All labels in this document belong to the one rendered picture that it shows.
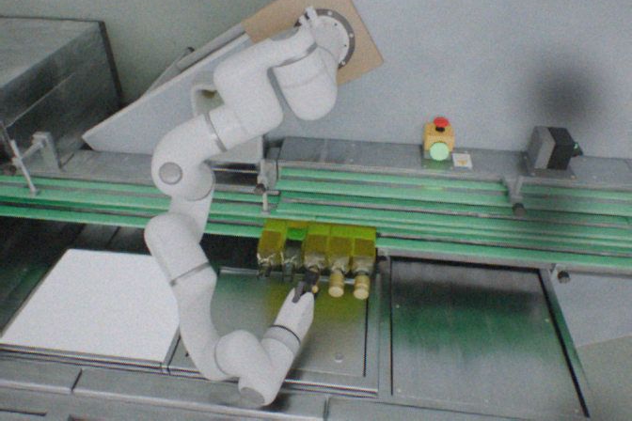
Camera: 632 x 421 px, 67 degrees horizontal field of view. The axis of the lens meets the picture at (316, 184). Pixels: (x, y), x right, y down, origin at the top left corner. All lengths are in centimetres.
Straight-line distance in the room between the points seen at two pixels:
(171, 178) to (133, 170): 56
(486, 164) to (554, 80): 25
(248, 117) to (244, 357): 43
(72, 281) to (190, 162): 64
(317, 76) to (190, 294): 46
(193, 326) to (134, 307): 35
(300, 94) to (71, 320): 81
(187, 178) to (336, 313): 54
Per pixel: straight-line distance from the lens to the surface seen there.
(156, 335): 125
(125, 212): 147
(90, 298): 138
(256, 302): 127
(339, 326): 121
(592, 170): 139
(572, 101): 136
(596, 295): 185
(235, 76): 88
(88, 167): 152
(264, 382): 95
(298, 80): 89
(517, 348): 132
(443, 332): 129
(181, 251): 92
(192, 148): 91
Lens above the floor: 189
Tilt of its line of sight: 53 degrees down
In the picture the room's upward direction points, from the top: 169 degrees counter-clockwise
